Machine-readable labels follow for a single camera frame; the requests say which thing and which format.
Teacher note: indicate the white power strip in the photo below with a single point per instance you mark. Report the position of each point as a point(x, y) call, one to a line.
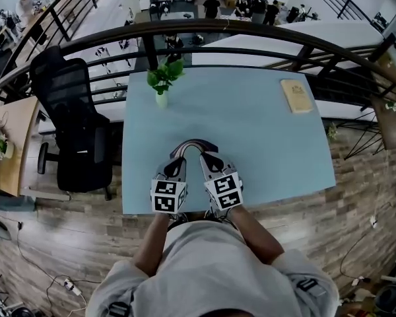
point(72, 286)

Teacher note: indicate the light wooden desk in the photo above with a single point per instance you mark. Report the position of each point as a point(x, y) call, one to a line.
point(16, 117)

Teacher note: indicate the dark printed mouse pad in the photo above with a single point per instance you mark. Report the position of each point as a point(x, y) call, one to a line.
point(193, 143)

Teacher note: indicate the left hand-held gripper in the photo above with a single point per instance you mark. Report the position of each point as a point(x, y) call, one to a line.
point(166, 197)

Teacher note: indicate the tan book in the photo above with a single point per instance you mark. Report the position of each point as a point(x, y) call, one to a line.
point(297, 96)

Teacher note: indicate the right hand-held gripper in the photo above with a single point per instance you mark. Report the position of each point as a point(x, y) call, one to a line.
point(226, 191)

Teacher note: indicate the green plant in white vase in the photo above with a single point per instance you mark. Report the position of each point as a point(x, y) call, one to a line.
point(161, 99)

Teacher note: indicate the person's grey shirt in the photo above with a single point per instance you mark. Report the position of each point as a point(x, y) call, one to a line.
point(217, 276)

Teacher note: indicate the person's shoe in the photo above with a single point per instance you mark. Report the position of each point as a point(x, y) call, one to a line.
point(214, 215)
point(183, 216)

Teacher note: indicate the dark wooden side table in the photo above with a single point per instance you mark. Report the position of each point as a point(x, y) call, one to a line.
point(391, 129)

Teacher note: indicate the white display board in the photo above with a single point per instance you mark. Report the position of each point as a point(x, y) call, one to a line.
point(391, 38)

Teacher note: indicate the small plant in white pot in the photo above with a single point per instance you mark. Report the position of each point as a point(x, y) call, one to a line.
point(394, 106)

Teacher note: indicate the small floor plant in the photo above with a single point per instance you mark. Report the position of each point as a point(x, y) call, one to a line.
point(332, 131)

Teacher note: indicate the person's black trousers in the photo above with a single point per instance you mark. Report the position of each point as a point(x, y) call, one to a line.
point(176, 225)

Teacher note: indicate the person's right shoe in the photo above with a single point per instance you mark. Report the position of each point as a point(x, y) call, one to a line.
point(214, 215)

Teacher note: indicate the person's right forearm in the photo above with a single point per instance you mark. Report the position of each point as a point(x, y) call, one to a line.
point(259, 236)

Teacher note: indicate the grey device with black dial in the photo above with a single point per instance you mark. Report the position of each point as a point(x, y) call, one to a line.
point(392, 300)

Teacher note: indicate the small flowering desk plant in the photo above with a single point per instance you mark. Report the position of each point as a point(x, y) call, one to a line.
point(3, 147)

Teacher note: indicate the person's left forearm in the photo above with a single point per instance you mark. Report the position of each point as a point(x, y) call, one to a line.
point(151, 246)

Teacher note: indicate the black mesh office chair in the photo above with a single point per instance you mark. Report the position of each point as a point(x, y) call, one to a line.
point(76, 127)

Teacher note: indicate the person's left shoe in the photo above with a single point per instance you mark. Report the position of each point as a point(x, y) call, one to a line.
point(183, 216)

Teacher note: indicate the white power adapter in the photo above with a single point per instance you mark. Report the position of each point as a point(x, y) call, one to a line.
point(373, 222)

